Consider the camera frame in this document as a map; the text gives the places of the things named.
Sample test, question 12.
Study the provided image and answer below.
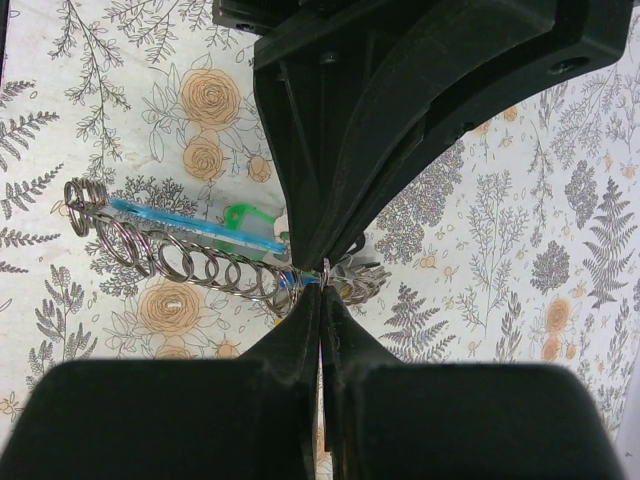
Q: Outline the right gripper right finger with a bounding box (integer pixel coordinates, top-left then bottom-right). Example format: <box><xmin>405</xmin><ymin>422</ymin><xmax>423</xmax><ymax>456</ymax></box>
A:
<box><xmin>322</xmin><ymin>288</ymin><xmax>624</xmax><ymax>479</ymax></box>

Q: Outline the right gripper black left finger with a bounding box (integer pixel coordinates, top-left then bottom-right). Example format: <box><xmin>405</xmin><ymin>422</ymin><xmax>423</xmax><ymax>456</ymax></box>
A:
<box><xmin>1</xmin><ymin>285</ymin><xmax>320</xmax><ymax>479</ymax></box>

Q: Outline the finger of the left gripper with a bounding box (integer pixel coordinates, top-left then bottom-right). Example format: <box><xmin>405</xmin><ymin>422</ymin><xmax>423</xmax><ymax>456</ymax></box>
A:
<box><xmin>319</xmin><ymin>1</ymin><xmax>628</xmax><ymax>261</ymax></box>

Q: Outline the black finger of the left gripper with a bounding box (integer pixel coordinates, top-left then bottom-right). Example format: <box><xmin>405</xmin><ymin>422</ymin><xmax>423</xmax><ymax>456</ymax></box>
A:
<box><xmin>254</xmin><ymin>26</ymin><xmax>378</xmax><ymax>270</ymax></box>

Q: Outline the blue keyring handle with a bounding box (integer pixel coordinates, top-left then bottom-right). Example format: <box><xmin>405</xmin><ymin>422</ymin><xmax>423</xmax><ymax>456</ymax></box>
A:
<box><xmin>109</xmin><ymin>198</ymin><xmax>286</xmax><ymax>254</ymax></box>

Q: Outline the green key tag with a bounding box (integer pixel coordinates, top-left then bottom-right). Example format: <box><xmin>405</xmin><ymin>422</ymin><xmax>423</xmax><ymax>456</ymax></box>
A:
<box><xmin>217</xmin><ymin>203</ymin><xmax>287</xmax><ymax>254</ymax></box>

